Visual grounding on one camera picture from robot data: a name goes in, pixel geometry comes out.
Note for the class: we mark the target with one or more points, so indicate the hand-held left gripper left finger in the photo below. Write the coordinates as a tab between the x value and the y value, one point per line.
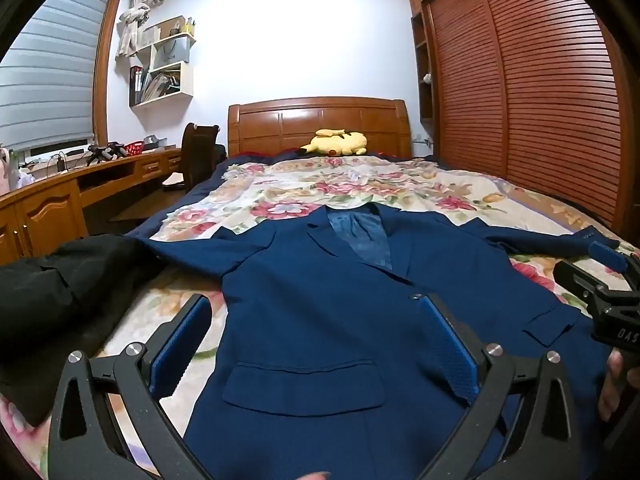
175	350

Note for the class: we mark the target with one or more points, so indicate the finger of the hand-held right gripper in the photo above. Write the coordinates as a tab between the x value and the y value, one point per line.
575	280
607	256

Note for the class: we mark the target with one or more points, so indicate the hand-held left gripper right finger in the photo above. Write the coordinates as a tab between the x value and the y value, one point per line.
450	355

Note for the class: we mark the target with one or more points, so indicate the navy blue suit jacket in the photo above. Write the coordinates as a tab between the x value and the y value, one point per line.
310	300

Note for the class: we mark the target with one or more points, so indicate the person's right hand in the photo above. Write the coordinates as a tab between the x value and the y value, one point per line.
611	390

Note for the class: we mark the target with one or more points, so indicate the person's left hand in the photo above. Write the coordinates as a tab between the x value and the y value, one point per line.
315	476

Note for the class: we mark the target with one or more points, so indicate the black cloth garment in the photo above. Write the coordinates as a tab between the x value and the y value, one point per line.
60	300

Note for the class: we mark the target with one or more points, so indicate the long wooden desk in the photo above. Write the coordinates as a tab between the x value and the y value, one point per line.
45	215

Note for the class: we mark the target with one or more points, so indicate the wooden louvred wardrobe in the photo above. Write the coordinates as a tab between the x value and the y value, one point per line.
525	85

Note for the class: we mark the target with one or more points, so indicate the dark wooden chair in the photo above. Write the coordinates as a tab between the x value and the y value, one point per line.
197	150

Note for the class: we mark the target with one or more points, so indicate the red basket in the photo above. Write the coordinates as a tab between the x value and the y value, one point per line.
134	148

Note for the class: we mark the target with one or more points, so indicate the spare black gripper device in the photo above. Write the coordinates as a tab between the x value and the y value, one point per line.
107	152

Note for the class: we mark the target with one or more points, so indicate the grey box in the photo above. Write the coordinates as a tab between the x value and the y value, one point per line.
155	142

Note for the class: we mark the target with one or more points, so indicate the floral blanket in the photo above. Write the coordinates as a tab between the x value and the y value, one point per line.
310	185

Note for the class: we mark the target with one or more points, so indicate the yellow plush toy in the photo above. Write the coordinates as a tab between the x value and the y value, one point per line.
335	142

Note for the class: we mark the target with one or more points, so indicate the pink bottle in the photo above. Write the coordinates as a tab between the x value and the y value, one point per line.
4	170

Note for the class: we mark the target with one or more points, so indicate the wooden bed headboard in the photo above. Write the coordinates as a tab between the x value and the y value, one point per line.
280	125

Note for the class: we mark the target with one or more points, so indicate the row of books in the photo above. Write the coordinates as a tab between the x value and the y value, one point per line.
162	86

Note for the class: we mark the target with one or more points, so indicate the black binder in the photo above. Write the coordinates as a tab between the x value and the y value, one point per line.
135	85

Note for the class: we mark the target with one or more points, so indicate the grey paper bag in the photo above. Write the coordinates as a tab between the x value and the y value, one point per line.
172	52

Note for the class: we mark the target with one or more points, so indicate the grey window blind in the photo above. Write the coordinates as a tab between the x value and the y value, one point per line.
45	70

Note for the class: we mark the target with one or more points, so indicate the small yellow container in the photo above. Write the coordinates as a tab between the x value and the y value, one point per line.
190	27

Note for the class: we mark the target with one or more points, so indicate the cream tied curtain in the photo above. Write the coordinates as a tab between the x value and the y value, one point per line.
132	25

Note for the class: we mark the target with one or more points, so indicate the wall socket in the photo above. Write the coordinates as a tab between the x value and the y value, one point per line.
422	139

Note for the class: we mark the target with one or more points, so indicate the white wall shelf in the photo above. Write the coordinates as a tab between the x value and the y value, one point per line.
185	82

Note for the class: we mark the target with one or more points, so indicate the wooden window frame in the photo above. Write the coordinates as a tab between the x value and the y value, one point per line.
102	85

